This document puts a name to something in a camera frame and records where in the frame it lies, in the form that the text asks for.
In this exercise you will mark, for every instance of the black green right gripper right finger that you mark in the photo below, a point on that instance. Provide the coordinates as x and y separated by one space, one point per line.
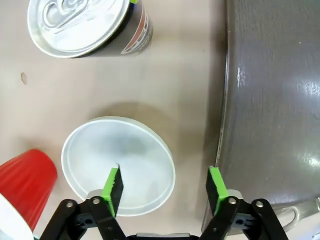
217 190

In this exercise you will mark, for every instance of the red plastic cup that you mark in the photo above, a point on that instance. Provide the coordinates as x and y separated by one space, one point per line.
25 180

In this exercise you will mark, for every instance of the black drink can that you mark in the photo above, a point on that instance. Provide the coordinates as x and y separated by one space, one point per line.
82 25

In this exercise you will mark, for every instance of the dark grey tray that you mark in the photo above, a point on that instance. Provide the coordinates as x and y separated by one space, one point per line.
272 100

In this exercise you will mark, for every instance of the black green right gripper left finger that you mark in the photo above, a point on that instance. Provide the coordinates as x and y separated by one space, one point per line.
112 192

